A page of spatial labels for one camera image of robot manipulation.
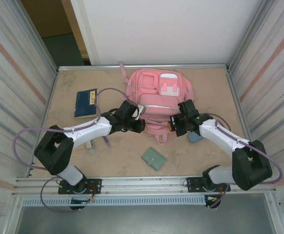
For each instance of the green snap wallet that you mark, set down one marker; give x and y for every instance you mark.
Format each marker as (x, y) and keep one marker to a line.
(154, 159)

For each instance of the dark blue book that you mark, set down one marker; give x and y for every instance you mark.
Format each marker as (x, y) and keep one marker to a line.
(86, 103)

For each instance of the clear glue stick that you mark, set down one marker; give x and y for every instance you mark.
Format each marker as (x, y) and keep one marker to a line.
(91, 146)

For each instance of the pink backpack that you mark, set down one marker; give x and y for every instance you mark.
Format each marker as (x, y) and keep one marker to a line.
(156, 97)

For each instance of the purple pen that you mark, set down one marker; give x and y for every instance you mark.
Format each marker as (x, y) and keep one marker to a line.
(107, 142)

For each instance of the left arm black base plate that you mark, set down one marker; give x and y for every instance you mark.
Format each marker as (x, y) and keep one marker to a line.
(93, 185)

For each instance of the aluminium frame post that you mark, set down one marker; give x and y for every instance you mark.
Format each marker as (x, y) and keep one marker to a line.
(46, 52)
(239, 48)

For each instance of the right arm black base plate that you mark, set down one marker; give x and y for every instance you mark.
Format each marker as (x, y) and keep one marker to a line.
(193, 185)

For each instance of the aluminium table edge rail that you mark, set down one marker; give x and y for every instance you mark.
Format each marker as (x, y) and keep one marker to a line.
(180, 67)

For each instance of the blue pencil case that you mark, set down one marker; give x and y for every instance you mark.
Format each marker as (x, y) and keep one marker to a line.
(195, 138)

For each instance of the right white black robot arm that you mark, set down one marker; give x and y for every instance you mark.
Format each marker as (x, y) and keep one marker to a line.
(251, 168)

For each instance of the aluminium table side rail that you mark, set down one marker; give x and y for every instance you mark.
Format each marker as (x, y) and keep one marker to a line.
(236, 97)
(47, 111)

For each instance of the wide aluminium mounting rail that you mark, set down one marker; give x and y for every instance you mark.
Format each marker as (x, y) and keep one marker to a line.
(141, 182)

